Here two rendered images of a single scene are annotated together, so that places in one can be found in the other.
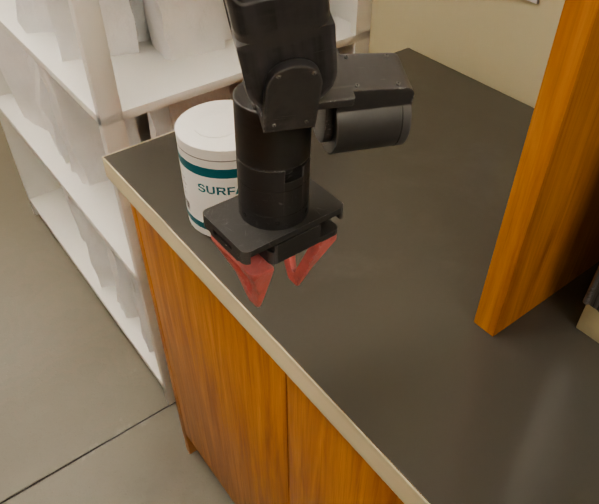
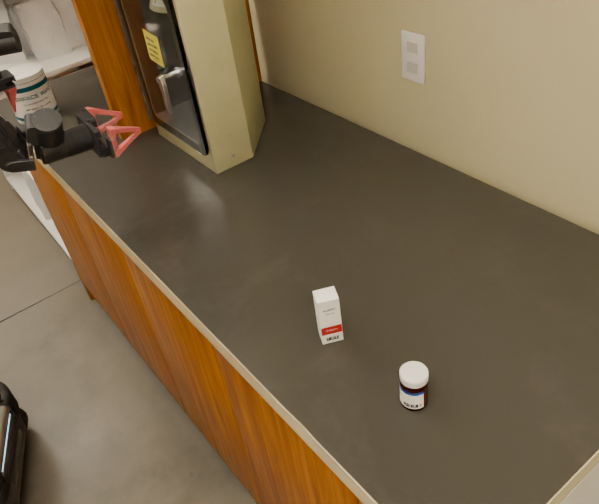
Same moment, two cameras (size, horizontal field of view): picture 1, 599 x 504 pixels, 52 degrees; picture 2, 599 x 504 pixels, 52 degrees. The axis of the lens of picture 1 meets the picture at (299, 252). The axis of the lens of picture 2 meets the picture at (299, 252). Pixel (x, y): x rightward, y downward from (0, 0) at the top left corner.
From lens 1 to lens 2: 137 cm
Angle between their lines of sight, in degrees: 5
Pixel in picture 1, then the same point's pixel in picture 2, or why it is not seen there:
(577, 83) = (86, 27)
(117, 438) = (49, 297)
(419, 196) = not seen: hidden behind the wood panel
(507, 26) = not seen: hidden behind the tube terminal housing
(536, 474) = (110, 173)
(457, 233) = not seen: hidden behind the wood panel
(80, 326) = (34, 245)
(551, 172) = (100, 61)
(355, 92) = not seen: outside the picture
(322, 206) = (6, 76)
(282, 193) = not seen: outside the picture
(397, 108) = (9, 38)
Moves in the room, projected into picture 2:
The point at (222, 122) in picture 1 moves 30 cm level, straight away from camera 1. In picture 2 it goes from (18, 71) to (36, 37)
